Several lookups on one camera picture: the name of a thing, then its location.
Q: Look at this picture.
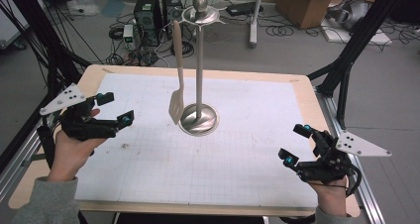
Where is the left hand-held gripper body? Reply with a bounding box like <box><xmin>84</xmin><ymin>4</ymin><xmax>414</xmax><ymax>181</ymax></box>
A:
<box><xmin>39</xmin><ymin>83</ymin><xmax>120</xmax><ymax>142</ymax></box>

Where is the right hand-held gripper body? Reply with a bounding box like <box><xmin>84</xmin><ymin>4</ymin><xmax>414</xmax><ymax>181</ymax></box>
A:
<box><xmin>296</xmin><ymin>129</ymin><xmax>393</xmax><ymax>185</ymax></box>

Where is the beige slotted spatula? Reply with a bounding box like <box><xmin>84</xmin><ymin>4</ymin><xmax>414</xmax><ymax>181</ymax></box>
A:
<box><xmin>167</xmin><ymin>20</ymin><xmax>185</xmax><ymax>126</ymax></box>

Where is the metal utensil stand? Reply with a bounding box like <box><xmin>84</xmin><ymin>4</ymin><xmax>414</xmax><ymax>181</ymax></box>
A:
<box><xmin>163</xmin><ymin>0</ymin><xmax>229</xmax><ymax>138</ymax></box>

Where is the person's left hand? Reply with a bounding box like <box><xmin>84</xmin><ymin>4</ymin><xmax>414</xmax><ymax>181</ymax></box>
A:
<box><xmin>48</xmin><ymin>108</ymin><xmax>109</xmax><ymax>183</ymax></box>

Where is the person's right hand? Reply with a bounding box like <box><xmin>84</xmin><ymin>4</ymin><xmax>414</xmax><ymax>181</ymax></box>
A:
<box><xmin>307</xmin><ymin>173</ymin><xmax>350</xmax><ymax>218</ymax></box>

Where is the white grid mat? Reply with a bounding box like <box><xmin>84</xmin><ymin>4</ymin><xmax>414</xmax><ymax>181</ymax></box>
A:
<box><xmin>74</xmin><ymin>72</ymin><xmax>320</xmax><ymax>209</ymax></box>

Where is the small white power box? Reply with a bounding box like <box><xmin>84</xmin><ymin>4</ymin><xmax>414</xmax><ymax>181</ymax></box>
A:
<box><xmin>122</xmin><ymin>24</ymin><xmax>135</xmax><ymax>51</ymax></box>

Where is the grey tape strip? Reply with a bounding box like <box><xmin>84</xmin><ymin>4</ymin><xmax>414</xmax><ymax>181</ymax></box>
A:
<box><xmin>21</xmin><ymin>154</ymin><xmax>47</xmax><ymax>168</ymax></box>

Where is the wide black computer tower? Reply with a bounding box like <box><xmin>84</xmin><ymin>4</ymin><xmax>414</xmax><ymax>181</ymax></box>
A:
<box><xmin>133</xmin><ymin>0</ymin><xmax>163</xmax><ymax>49</ymax></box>

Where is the clear plastic bag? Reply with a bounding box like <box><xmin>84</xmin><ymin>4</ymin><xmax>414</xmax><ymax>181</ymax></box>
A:
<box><xmin>66</xmin><ymin>0</ymin><xmax>100</xmax><ymax>17</ymax></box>

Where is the flat white board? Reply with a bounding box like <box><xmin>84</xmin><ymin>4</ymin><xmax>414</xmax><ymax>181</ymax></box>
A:
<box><xmin>320</xmin><ymin>27</ymin><xmax>394</xmax><ymax>47</ymax></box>

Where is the narrow black computer tower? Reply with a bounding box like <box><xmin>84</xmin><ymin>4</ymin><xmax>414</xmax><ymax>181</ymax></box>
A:
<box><xmin>160</xmin><ymin>0</ymin><xmax>184</xmax><ymax>41</ymax></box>

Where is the open cardboard box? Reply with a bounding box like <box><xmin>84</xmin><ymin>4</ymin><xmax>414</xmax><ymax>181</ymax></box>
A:
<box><xmin>275</xmin><ymin>0</ymin><xmax>347</xmax><ymax>31</ymax></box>

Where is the grey headset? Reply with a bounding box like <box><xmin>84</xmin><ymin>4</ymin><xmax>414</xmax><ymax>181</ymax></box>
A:
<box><xmin>326</xmin><ymin>0</ymin><xmax>372</xmax><ymax>32</ymax></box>

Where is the black power adapter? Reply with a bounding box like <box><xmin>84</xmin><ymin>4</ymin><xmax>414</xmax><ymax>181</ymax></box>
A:
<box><xmin>226</xmin><ymin>1</ymin><xmax>264</xmax><ymax>17</ymax></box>

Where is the aluminium rail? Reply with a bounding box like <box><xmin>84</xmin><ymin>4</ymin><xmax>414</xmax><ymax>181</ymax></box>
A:
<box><xmin>315</xmin><ymin>90</ymin><xmax>386</xmax><ymax>224</ymax></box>
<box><xmin>0</xmin><ymin>118</ymin><xmax>51</xmax><ymax>203</ymax></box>

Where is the black metal frame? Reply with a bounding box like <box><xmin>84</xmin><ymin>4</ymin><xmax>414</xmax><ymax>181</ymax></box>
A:
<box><xmin>306</xmin><ymin>0</ymin><xmax>409</xmax><ymax>131</ymax></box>
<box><xmin>0</xmin><ymin>0</ymin><xmax>92</xmax><ymax>173</ymax></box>

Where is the coiled black cable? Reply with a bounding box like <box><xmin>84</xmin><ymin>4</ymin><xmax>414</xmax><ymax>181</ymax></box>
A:
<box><xmin>169</xmin><ymin>39</ymin><xmax>195</xmax><ymax>58</ymax></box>

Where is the thin looped black cable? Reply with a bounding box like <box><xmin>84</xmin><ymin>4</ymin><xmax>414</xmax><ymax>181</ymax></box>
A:
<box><xmin>264</xmin><ymin>24</ymin><xmax>295</xmax><ymax>38</ymax></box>

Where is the white stand post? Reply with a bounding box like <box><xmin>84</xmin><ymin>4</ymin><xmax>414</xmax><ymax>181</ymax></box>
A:
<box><xmin>249</xmin><ymin>0</ymin><xmax>265</xmax><ymax>50</ymax></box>

